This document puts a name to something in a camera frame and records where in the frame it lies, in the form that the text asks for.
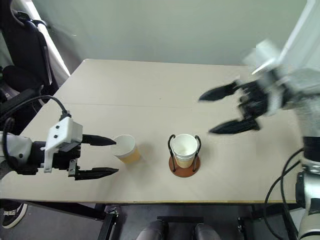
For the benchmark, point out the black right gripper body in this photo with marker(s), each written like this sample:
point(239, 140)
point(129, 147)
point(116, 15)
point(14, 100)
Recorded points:
point(253, 102)

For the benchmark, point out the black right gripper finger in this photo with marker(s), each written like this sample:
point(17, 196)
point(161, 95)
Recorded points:
point(217, 93)
point(235, 127)

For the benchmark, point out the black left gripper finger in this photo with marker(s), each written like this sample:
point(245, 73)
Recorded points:
point(98, 140)
point(96, 173)

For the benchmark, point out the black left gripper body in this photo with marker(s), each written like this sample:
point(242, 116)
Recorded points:
point(61, 160)

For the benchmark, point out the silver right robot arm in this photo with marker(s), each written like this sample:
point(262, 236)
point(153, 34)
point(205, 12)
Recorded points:
point(310, 112)

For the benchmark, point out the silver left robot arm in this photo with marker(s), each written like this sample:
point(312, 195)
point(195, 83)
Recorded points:
point(15, 150)

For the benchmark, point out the white and yellow paper cup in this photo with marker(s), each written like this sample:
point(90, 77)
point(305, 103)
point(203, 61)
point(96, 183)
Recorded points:
point(185, 145)
point(130, 156)

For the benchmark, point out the black and white sneaker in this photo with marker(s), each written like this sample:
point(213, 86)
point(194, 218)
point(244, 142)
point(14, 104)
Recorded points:
point(13, 216)

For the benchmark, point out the dark rounded shape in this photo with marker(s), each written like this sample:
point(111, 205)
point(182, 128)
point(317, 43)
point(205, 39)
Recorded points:
point(152, 231)
point(206, 232)

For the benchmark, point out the white panel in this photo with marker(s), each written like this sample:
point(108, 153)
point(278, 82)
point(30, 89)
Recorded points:
point(303, 27)

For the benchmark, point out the black office chair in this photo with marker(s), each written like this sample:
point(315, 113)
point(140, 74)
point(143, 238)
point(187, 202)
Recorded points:
point(25, 50)

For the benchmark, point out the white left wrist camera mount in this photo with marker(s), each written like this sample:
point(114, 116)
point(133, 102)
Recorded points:
point(65, 131)

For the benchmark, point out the black table frame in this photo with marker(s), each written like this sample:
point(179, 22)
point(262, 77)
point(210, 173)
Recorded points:
point(75, 212)

